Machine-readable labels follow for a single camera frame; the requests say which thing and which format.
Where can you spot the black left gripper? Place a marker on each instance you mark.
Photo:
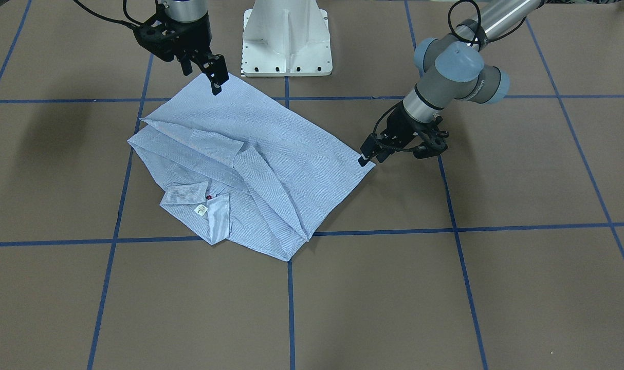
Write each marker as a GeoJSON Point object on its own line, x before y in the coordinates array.
{"type": "Point", "coordinates": [400, 126]}

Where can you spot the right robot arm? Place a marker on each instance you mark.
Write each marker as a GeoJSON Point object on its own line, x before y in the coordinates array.
{"type": "Point", "coordinates": [184, 11]}

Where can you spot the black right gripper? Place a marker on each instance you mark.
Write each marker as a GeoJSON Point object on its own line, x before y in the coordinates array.
{"type": "Point", "coordinates": [193, 35]}

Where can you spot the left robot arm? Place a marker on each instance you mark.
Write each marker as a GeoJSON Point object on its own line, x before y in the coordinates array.
{"type": "Point", "coordinates": [451, 68]}

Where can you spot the light blue striped shirt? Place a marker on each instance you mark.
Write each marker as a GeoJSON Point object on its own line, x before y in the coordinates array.
{"type": "Point", "coordinates": [242, 167]}

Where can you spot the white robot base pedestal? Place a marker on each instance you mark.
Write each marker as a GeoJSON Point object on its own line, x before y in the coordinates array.
{"type": "Point", "coordinates": [286, 39]}

